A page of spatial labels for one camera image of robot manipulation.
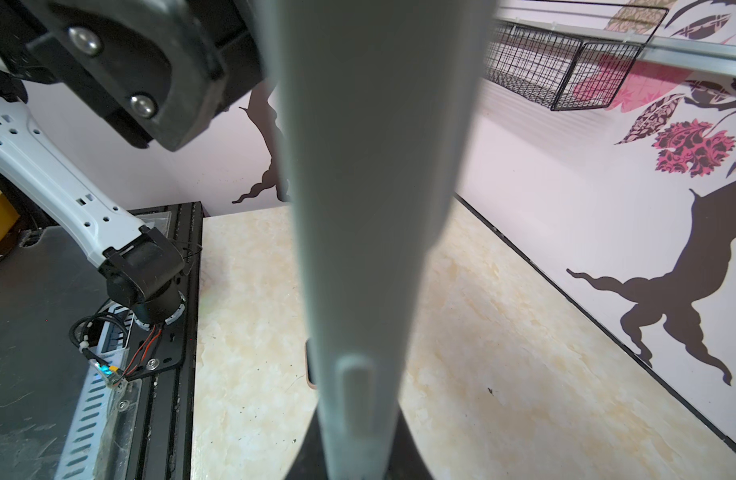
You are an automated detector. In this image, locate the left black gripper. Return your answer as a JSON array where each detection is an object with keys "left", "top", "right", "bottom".
[{"left": 0, "top": 1, "right": 263, "bottom": 151}]

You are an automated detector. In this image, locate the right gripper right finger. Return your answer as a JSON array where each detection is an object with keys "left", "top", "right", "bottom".
[{"left": 391, "top": 410, "right": 433, "bottom": 480}]

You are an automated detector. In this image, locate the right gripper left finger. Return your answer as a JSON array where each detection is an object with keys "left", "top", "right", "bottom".
[{"left": 285, "top": 409, "right": 326, "bottom": 480}]

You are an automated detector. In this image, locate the light blue phone case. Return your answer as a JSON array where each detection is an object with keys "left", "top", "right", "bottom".
[{"left": 257, "top": 1, "right": 497, "bottom": 479}]

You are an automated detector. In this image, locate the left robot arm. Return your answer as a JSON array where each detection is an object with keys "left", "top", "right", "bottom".
[{"left": 0, "top": 1, "right": 262, "bottom": 325}]

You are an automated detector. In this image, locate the phone in pink case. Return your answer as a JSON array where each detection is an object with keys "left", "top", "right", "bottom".
[{"left": 305, "top": 338, "right": 316, "bottom": 390}]

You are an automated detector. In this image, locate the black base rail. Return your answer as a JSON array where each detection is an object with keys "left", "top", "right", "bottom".
[{"left": 124, "top": 202, "right": 204, "bottom": 479}]

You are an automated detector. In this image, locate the white slotted cable duct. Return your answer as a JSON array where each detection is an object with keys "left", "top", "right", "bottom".
[{"left": 55, "top": 300, "right": 132, "bottom": 479}]

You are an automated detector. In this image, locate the black wire basket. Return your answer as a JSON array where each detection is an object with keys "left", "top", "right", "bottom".
[{"left": 484, "top": 1, "right": 669, "bottom": 111}]

